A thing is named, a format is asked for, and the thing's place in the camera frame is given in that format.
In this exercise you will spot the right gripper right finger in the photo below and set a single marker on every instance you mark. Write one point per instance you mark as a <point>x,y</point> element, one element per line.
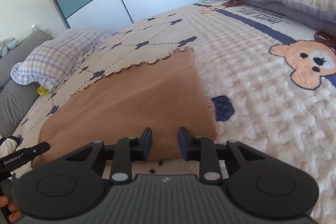
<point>234,154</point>

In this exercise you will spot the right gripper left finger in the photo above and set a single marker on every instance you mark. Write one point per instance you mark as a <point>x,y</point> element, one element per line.
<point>127,150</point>

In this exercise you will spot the tan ribbed knit garment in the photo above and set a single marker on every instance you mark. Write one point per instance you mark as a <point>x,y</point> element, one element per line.
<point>164,96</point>

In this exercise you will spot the person's left hand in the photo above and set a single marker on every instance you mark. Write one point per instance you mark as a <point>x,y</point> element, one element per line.
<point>13,213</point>

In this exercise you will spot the white black cloth item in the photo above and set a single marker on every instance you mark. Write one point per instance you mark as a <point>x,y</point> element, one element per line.
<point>8,145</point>

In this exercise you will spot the yellow small object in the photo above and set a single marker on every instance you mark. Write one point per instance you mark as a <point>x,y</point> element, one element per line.
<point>41,91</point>

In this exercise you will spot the cream bear pattern bedspread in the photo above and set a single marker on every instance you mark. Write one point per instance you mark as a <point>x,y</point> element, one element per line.
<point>234,55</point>

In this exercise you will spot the purple plaid pillow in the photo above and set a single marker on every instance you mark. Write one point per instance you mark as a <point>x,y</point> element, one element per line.
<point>54,61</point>

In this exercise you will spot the small plush toy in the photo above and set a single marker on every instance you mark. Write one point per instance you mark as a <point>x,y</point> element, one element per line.
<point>6,45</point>

